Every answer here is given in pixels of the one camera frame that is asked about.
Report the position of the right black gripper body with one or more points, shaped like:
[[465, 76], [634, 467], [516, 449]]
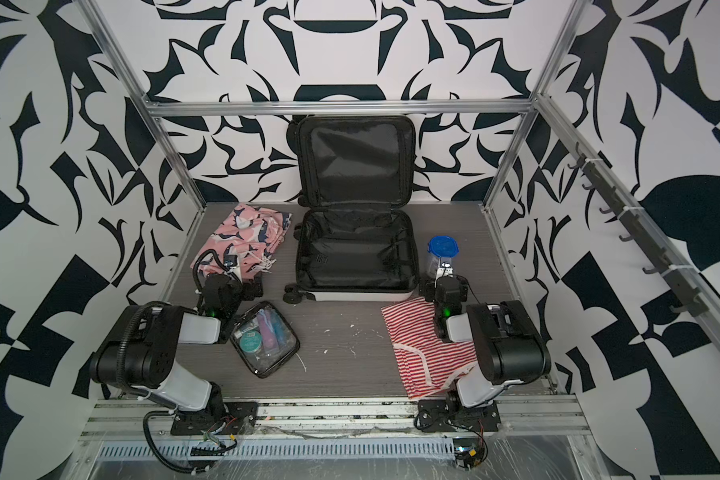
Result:
[[442, 285]]

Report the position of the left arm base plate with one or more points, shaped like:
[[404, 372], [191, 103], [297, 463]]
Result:
[[234, 418]]

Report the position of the clear toiletry pouch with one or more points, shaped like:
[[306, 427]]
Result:
[[264, 339]]

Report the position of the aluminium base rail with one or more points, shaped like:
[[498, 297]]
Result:
[[357, 417]]

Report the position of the red white striped shirt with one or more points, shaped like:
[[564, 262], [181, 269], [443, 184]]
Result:
[[426, 365]]

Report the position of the aluminium cage frame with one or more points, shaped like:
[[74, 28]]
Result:
[[537, 105]]

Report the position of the pink patterned shorts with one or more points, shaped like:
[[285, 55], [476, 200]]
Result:
[[242, 246]]

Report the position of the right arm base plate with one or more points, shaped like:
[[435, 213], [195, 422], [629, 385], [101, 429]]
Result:
[[443, 416]]

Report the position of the white slotted cable duct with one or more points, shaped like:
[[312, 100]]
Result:
[[317, 449]]

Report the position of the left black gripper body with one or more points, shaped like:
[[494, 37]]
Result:
[[240, 285]]

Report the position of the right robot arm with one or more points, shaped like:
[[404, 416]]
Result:
[[509, 352]]

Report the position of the black open suitcase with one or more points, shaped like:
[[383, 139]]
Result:
[[355, 241]]

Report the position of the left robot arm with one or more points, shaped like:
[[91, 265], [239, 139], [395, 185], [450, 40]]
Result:
[[138, 357]]

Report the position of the wall hook rack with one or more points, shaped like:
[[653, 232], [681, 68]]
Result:
[[641, 230]]

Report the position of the blue lid plastic jar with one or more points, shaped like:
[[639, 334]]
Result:
[[441, 251]]

